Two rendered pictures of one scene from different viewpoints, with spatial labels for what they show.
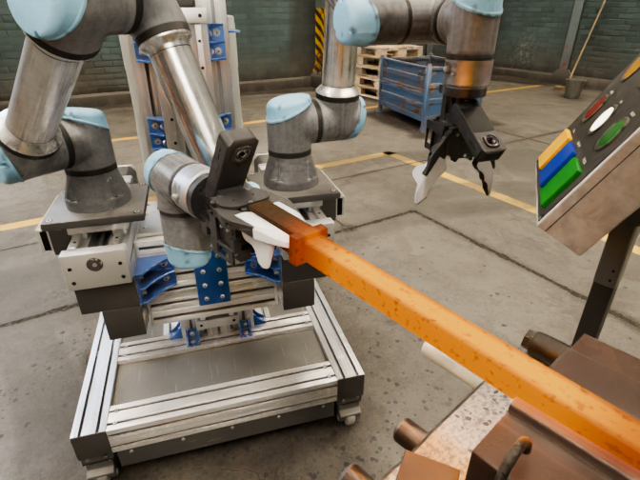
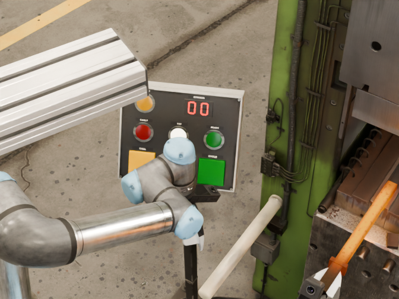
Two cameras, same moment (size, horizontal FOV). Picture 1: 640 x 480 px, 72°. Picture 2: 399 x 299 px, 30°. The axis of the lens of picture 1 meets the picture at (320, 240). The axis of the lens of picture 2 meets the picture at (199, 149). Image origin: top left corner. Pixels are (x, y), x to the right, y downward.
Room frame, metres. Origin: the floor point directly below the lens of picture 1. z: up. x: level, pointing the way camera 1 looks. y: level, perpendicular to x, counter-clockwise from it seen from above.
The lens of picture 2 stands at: (1.01, 0.95, 2.59)
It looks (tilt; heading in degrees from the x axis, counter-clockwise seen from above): 47 degrees down; 257
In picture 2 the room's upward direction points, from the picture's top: 1 degrees counter-clockwise
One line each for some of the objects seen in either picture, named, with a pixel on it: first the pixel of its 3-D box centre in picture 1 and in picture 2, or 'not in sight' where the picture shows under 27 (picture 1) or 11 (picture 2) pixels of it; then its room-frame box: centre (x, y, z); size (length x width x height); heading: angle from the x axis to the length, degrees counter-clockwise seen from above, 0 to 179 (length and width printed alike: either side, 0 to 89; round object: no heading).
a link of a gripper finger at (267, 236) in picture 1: (266, 247); (333, 289); (0.46, 0.06, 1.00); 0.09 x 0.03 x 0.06; 39
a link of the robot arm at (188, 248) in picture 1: (193, 230); not in sight; (0.68, 0.22, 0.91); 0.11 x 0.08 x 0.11; 148
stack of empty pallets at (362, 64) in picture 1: (378, 69); not in sight; (7.68, -0.95, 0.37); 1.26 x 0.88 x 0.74; 31
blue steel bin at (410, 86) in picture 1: (427, 89); not in sight; (5.71, -1.33, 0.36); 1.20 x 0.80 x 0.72; 19
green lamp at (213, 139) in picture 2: (610, 133); (214, 139); (0.64, -0.42, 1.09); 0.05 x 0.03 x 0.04; 132
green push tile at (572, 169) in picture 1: (562, 184); (211, 171); (0.65, -0.38, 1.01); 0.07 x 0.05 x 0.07; 157
